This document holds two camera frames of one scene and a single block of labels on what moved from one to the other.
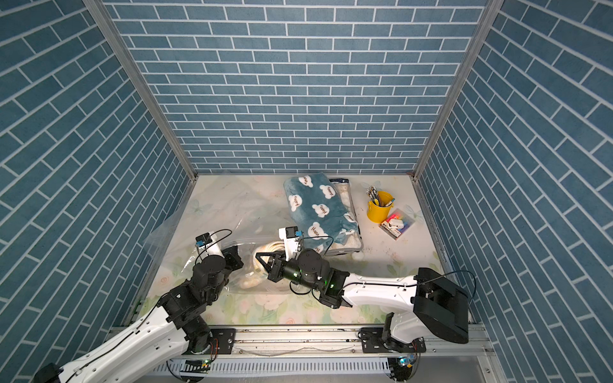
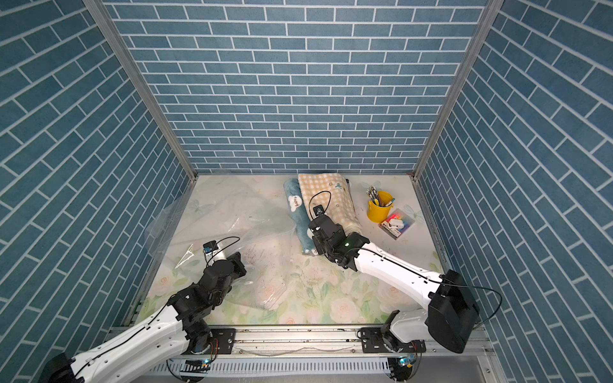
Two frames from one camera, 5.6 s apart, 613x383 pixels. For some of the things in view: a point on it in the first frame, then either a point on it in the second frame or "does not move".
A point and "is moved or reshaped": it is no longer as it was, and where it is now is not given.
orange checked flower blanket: x=259 y=270 to x=329 y=195
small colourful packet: x=397 y=224 does not move
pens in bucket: x=373 y=194 does not move
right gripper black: x=279 y=270 to x=319 y=247
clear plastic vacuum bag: x=251 y=214 is moved or reshaped
